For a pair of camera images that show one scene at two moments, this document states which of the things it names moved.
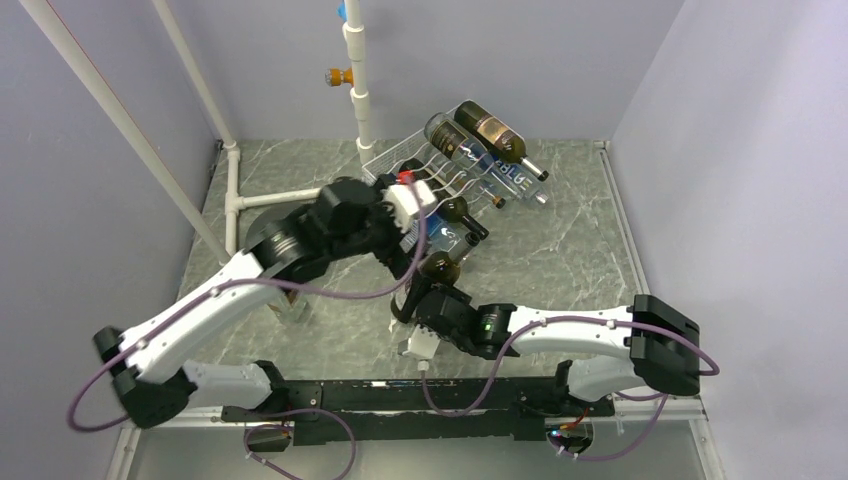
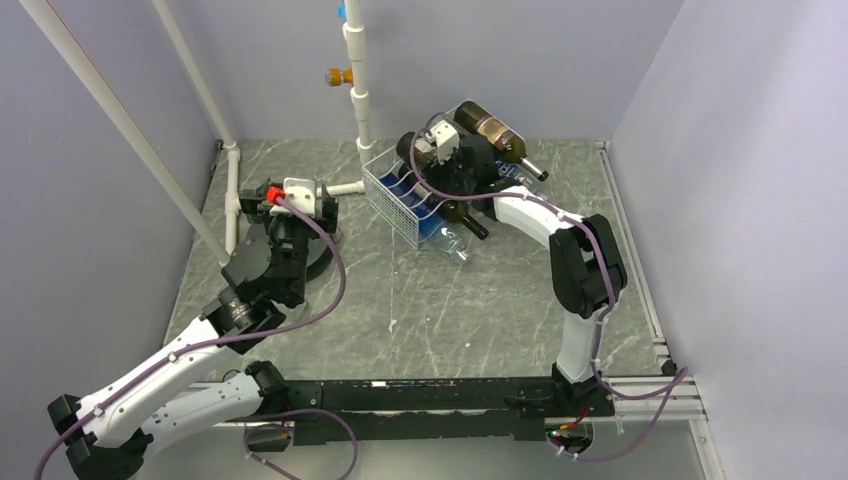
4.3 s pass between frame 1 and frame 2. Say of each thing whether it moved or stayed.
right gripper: moved
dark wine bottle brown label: stayed
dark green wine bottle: stayed
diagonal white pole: stayed
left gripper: moved
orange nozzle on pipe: stayed
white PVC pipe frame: stayed
